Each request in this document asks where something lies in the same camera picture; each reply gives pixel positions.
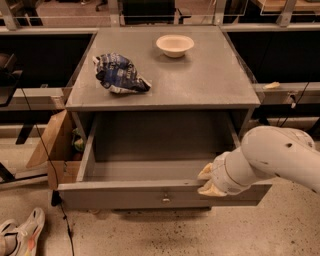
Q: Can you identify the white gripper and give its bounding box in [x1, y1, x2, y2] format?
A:
[197, 151, 250, 197]

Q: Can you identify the grey top drawer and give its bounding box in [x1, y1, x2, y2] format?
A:
[58, 111, 271, 210]

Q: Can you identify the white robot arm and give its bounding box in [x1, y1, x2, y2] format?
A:
[198, 126, 320, 197]

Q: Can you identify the grey drawer cabinet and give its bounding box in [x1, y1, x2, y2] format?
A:
[67, 26, 259, 147]

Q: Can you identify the open cardboard box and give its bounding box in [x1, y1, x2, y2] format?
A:
[26, 110, 81, 190]

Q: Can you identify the yellow foam scrap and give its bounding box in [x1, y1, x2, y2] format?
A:
[263, 82, 280, 90]

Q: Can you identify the green object in box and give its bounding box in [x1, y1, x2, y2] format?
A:
[71, 128, 85, 161]

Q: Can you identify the white paper bowl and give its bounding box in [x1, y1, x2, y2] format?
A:
[156, 35, 194, 58]

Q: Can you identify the crumpled blue chip bag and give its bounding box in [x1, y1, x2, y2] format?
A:
[92, 52, 152, 94]

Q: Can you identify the white sneaker with orange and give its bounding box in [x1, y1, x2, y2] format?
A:
[0, 207, 45, 256]

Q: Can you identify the black cable on floor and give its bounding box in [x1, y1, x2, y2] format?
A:
[18, 87, 76, 256]

